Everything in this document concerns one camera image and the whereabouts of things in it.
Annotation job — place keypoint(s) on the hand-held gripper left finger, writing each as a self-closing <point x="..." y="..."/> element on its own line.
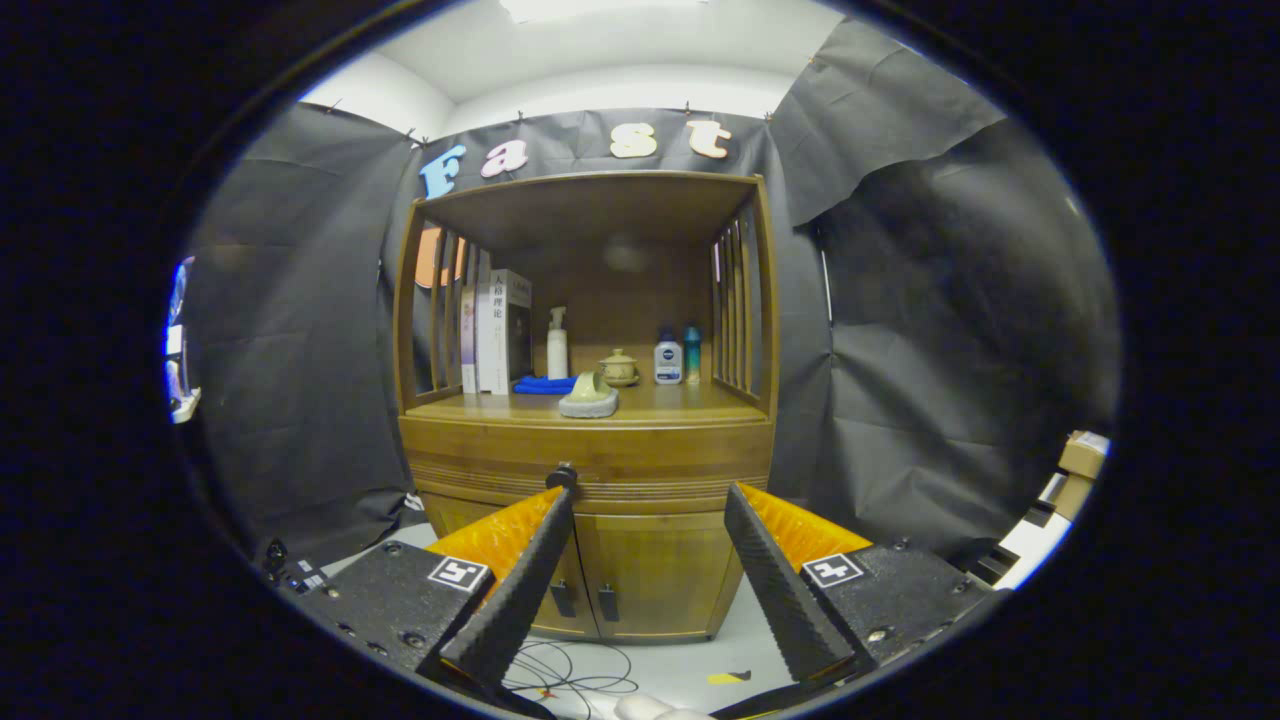
<point x="515" y="600"/>

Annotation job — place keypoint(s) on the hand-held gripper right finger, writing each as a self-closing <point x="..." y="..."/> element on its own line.
<point x="780" y="600"/>

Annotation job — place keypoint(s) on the pale green slipper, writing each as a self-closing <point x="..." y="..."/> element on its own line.
<point x="588" y="400"/>

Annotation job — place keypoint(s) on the wooden countertop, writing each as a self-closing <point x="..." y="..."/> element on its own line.
<point x="680" y="403"/>

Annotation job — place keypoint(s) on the wooden cabinet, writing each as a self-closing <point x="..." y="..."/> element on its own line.
<point x="600" y="210"/>

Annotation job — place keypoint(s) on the yellow tape piece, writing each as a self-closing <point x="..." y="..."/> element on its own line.
<point x="728" y="678"/>

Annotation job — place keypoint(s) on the blue folded cloth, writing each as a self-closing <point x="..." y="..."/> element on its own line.
<point x="540" y="385"/>

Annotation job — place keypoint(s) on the small black device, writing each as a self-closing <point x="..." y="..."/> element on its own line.
<point x="295" y="575"/>

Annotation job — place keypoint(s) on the white pump bottle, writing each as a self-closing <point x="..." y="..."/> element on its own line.
<point x="557" y="355"/>

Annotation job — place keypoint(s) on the beige lidded tea cup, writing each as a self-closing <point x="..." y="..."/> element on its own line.
<point x="619" y="370"/>

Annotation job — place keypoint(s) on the white board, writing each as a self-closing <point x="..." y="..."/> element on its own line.
<point x="1030" y="555"/>

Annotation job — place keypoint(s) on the purple spine book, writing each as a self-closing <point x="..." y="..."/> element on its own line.
<point x="468" y="345"/>

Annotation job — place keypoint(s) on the white lotion bottle blue cap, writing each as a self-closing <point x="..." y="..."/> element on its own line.
<point x="668" y="365"/>

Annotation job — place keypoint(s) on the teal slim bottle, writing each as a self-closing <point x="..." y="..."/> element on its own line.
<point x="692" y="355"/>

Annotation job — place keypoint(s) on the thick white book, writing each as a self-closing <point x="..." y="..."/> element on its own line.
<point x="510" y="330"/>

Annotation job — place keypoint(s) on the thin white book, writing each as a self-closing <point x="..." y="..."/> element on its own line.
<point x="483" y="330"/>

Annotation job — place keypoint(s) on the cardboard box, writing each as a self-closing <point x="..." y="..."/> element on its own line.
<point x="1082" y="460"/>

